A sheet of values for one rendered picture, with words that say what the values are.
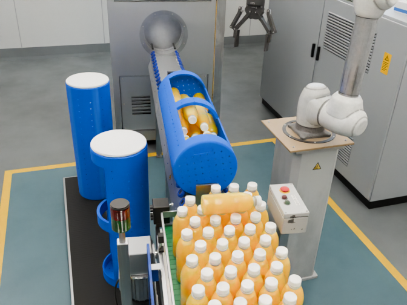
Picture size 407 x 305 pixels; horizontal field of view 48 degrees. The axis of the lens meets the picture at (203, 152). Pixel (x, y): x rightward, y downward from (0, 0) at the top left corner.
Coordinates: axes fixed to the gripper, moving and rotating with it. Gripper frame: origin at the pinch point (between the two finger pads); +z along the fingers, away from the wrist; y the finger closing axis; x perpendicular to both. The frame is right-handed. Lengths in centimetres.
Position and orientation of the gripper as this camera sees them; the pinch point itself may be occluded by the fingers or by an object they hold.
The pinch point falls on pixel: (251, 46)
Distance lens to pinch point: 197.4
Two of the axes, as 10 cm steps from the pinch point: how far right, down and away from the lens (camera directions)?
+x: 4.7, -3.1, 8.3
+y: 8.8, 2.3, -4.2
